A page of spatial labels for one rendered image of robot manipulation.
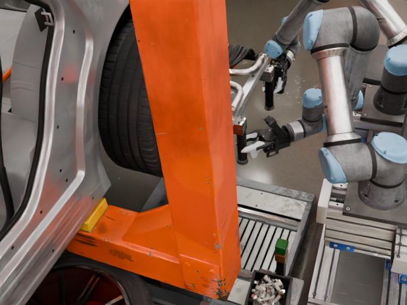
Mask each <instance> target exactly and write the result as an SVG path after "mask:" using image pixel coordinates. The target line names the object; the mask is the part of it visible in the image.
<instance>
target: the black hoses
mask: <svg viewBox="0 0 407 305"><path fill-rule="evenodd" d="M228 56H229V67H230V69H233V67H235V66H236V65H237V64H238V63H239V62H241V61H242V60H243V59H246V60H251V61H256V59H257V53H255V52H254V50H253V49H252V48H246V47H244V46H242V45H240V44H237V45H235V44H230V45H229V46H228Z"/></svg>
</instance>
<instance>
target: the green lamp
mask: <svg viewBox="0 0 407 305"><path fill-rule="evenodd" d="M288 243H289V241H288V240H284V239H281V238H278V239H277V242H276V245H275V253H278V254H282V255H286V252H287V250H288Z"/></svg>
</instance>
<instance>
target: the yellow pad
mask: <svg viewBox="0 0 407 305"><path fill-rule="evenodd" d="M108 207H109V206H108V205H107V202H106V199H105V198H102V199H101V200H100V202H99V203H98V204H97V206H96V207H95V208H94V210H93V212H92V213H91V214H90V216H89V217H88V218H87V220H86V221H85V223H84V224H83V225H82V227H81V228H80V231H84V232H88V233H91V232H92V230H93V229H94V227H95V226H96V225H97V223H98V222H99V220H100V219H101V217H102V216H103V215H104V213H105V212H106V210H107V209H108Z"/></svg>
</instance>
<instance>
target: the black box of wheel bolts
mask: <svg viewBox="0 0 407 305"><path fill-rule="evenodd" d="M292 283H293V278H292V277H287V276H283V275H277V274H272V273H269V272H263V271H257V270H254V271H253V275H252V278H251V282H250V286H249V289H248V293H247V297H246V300H245V304H244V305H290V301H291V294H292Z"/></svg>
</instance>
